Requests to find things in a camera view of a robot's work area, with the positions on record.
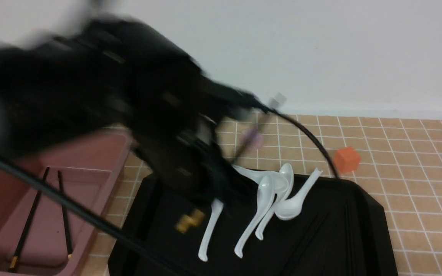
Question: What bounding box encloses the white spoon centre back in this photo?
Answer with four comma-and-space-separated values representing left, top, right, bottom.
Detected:
233, 165, 291, 194

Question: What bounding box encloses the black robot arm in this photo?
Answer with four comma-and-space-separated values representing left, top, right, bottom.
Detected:
0, 19, 257, 206

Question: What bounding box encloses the black cable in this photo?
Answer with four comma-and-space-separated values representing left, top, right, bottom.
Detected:
0, 151, 191, 276

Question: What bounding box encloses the white spoon upright bowl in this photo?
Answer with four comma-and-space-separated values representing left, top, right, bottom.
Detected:
256, 164, 294, 240

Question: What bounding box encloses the orange cube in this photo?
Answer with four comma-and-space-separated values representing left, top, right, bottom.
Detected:
333, 147, 361, 174

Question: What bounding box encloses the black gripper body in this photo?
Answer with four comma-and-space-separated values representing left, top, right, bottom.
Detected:
129, 77, 260, 205

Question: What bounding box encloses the black plastic tray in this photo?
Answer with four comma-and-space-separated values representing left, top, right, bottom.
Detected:
122, 174, 398, 276

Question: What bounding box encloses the black chopstick on tray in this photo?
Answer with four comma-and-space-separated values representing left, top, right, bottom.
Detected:
317, 208, 348, 276
244, 212, 317, 276

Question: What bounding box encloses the left black chopstick in bin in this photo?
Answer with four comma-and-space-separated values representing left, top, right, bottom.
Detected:
9, 167, 50, 271

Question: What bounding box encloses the pink translucent cube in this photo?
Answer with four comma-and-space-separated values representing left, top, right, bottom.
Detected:
241, 127, 263, 150

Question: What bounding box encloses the white spoon long left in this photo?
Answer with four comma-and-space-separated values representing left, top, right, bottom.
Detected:
198, 199, 223, 262

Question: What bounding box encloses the white spoon long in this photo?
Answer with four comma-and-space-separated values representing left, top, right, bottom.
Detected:
198, 199, 223, 262
234, 174, 275, 258

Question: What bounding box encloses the right black chopstick in bin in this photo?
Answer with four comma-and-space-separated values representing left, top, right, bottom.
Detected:
57, 171, 73, 260

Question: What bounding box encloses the pink plastic bin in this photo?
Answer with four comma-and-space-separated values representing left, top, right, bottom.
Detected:
0, 130, 132, 276

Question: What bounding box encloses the white spoon right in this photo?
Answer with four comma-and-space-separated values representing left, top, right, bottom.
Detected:
275, 168, 322, 221

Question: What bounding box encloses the white spoon centre long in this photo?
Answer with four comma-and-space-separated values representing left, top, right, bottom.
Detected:
234, 174, 275, 258

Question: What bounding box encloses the black chopstick in bin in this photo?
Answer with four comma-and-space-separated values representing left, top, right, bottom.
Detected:
9, 167, 50, 271
57, 171, 73, 260

